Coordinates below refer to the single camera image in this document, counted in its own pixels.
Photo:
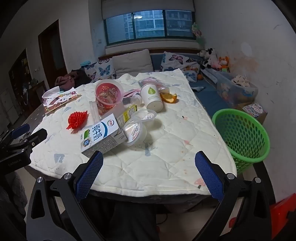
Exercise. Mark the small patterned cloth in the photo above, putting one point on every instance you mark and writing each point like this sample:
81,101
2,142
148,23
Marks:
198,89

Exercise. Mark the orange fruit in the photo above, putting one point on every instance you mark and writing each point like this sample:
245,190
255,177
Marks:
199,77

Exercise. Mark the red plastic stool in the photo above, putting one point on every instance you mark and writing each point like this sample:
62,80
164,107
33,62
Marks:
282,215

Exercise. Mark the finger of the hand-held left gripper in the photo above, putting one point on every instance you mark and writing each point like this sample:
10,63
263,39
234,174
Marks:
37,137
22,131

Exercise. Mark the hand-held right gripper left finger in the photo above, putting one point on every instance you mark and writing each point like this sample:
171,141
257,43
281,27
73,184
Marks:
90,176

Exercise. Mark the printed cardboard box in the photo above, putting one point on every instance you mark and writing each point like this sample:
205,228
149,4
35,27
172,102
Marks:
254,110

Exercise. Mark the red instant noodle cup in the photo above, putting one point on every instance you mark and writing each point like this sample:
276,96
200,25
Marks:
108,92

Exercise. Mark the grey cushion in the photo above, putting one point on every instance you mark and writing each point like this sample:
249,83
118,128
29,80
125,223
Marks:
133,62

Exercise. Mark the pink plastic wrapper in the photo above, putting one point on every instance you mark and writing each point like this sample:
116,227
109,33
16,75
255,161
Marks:
130,93

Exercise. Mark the white roller blind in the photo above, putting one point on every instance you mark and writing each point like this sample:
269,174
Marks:
138,5

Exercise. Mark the pink plastic bag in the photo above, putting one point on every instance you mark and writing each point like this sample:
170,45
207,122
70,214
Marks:
150,81

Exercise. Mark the hanging paper wall decoration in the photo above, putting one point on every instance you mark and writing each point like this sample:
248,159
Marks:
197,32

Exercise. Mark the cartoon picture book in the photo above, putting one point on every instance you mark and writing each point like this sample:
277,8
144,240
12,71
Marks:
60,103

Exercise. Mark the clear plastic storage box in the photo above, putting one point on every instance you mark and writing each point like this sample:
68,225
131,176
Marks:
231,92

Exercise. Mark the pink plush toy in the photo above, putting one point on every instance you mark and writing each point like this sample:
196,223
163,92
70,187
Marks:
217,65

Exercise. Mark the small yellow drink carton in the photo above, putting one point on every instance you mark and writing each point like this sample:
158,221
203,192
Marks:
126,114

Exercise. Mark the white printed quilt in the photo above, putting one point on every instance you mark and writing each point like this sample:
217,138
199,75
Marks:
161,157

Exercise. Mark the cow plush toy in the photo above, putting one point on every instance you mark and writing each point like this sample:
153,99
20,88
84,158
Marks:
211,55

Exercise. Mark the window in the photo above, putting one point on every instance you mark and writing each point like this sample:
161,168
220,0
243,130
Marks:
150,25

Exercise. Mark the white blue milk carton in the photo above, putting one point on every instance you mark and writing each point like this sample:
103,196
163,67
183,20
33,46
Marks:
99,139

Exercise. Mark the red foam fruit net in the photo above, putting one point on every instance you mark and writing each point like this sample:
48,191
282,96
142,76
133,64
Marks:
77,120

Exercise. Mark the dark bookshelf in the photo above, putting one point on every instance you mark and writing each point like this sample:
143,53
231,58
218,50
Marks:
19,69

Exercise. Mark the white paper cup green label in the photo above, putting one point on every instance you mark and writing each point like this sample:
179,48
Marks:
151,97

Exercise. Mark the clear plastic jelly cup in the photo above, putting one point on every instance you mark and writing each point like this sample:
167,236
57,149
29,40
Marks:
146,115
133,131

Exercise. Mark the wooden chair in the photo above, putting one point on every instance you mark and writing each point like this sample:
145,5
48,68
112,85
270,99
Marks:
37,92

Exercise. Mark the dark wooden door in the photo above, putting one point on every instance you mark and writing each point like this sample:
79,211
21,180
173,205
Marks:
53,51

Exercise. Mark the blue sofa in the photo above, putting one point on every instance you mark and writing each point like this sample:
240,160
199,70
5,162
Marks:
208,99

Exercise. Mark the grey white plush toy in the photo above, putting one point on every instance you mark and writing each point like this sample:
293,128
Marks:
202,53

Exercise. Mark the orange fox plush toy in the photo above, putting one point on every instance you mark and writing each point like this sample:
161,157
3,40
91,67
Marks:
224,62

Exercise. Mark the clear plastic packaging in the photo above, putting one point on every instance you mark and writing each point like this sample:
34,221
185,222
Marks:
93,111

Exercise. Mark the black garment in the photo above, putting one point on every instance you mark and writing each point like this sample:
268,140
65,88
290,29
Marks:
82,76

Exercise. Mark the orange peel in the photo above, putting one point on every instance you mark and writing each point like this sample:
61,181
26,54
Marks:
168,97

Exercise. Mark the dusty pink garment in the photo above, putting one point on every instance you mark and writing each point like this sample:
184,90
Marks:
64,80

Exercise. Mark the green plastic basket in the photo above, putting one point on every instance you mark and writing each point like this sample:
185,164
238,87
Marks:
242,139

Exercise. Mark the butterfly print pillow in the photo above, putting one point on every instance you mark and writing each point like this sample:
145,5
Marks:
101,69
178,61

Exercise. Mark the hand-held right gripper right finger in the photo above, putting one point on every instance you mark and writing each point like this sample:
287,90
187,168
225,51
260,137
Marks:
208,176

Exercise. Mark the clear plastic bottle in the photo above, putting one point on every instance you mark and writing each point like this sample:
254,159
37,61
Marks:
135,100

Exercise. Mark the grey star tablecloth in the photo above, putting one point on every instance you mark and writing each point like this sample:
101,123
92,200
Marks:
34,115

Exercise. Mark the person's dark pants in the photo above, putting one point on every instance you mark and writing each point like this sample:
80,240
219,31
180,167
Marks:
129,222

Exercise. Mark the spotted white cloth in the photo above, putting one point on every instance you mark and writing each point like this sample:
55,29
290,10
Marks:
240,80

